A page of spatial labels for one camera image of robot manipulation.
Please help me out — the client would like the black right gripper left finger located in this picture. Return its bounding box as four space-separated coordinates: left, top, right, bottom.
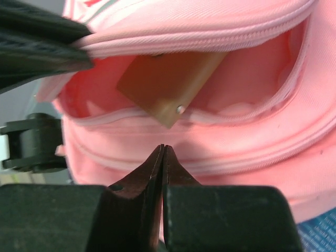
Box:
87 144 164 251

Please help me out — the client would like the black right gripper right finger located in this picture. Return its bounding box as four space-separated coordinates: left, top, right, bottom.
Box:
162 145 201 244

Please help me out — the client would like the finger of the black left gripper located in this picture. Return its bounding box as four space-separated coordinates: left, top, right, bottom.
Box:
1 1 93 93

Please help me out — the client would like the pink student backpack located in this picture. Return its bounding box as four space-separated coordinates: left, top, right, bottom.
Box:
35 0 336 242

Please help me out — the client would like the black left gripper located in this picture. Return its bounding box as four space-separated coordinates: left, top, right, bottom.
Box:
1 113 67 173

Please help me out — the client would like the brown leather card wallet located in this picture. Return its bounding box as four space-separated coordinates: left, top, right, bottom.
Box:
117 52 226 128

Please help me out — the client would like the blue sunset cover book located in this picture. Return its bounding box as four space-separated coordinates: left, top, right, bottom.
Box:
297 208 336 252

